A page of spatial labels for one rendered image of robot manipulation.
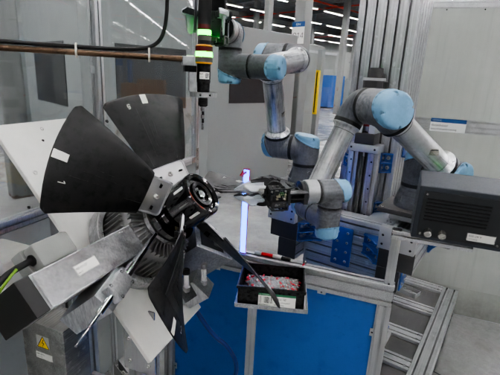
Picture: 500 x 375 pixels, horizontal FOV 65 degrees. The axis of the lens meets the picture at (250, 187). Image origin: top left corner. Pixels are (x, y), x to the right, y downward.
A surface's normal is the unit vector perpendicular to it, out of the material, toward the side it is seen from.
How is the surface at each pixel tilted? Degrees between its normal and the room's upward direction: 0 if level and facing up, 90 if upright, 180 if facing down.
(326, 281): 90
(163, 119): 46
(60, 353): 90
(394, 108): 86
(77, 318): 102
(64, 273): 50
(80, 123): 70
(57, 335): 90
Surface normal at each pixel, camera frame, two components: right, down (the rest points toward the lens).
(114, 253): 0.75, -0.51
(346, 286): -0.36, 0.24
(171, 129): 0.26, -0.47
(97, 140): 0.71, -0.05
